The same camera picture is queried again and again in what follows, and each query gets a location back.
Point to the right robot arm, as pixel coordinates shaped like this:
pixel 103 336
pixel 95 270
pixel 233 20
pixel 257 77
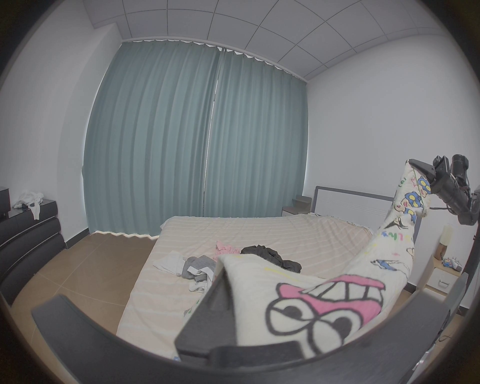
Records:
pixel 470 210

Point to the grey bedside table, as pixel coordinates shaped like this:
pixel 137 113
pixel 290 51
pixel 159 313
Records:
pixel 298 206

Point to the white wooden bedside table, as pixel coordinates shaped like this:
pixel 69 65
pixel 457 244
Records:
pixel 442 277

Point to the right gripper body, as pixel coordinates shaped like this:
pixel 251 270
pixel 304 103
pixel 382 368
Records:
pixel 446 191

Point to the bed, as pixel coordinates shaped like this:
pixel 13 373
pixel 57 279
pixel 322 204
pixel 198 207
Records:
pixel 262 232

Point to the pink garment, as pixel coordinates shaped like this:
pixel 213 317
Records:
pixel 225 248

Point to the black garment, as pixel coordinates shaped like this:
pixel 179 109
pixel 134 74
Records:
pixel 270 255

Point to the light grey garment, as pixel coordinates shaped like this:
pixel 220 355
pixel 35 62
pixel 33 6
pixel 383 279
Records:
pixel 198 264

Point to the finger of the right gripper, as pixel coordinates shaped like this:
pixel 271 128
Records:
pixel 425 173

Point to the white table lamp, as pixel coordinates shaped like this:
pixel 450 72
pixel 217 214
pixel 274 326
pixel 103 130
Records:
pixel 445 236

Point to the black chest of drawers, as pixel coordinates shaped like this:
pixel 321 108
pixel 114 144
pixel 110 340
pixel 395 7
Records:
pixel 26 243

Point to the white printed pyjama top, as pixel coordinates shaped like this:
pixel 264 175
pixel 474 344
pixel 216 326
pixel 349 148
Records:
pixel 300 300

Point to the white cloth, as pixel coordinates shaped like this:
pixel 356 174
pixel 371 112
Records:
pixel 32 198

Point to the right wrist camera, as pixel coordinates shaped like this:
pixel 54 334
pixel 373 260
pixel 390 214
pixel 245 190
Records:
pixel 441 165

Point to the small blue white toy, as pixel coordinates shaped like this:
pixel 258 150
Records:
pixel 452 263

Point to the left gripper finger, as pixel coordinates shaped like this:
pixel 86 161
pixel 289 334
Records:
pixel 210 322

